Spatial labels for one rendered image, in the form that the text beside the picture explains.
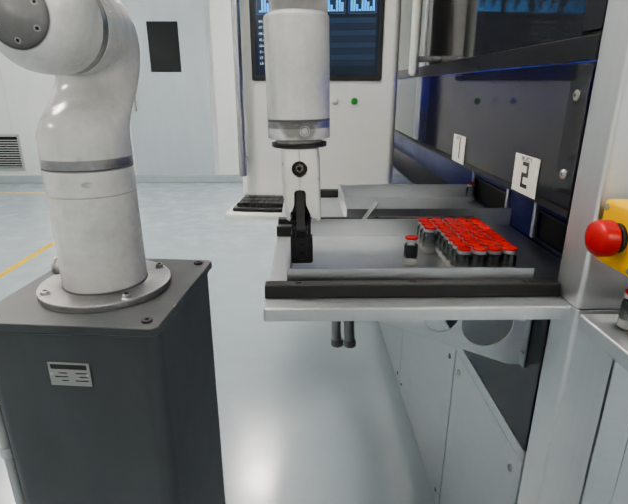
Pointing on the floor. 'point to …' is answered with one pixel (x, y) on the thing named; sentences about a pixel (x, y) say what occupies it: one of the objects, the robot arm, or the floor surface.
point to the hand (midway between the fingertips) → (301, 248)
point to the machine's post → (569, 381)
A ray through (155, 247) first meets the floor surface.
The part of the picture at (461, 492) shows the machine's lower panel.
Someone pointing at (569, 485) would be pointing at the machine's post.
